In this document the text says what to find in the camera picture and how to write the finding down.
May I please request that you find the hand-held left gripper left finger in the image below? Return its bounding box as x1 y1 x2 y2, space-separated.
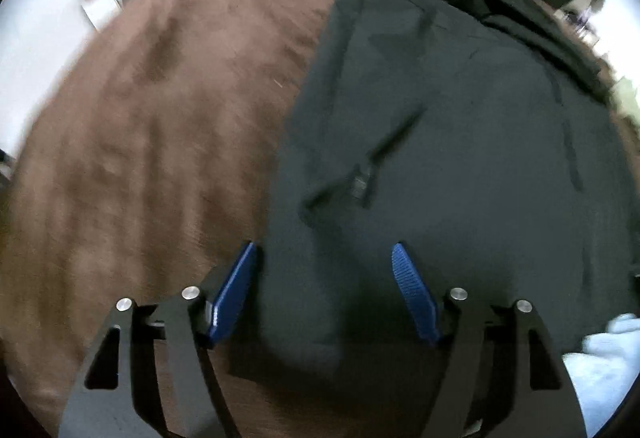
57 241 258 438

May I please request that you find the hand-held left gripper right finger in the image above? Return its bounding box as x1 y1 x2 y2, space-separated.
391 242 587 438

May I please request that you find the black jacket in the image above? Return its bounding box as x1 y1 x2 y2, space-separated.
227 0 640 389

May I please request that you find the brown blanket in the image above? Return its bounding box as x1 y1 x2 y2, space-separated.
0 0 640 438

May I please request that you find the light blue fleece garment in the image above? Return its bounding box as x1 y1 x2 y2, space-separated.
562 313 640 436

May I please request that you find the sage green hoodie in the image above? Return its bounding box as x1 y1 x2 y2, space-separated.
612 76 640 119

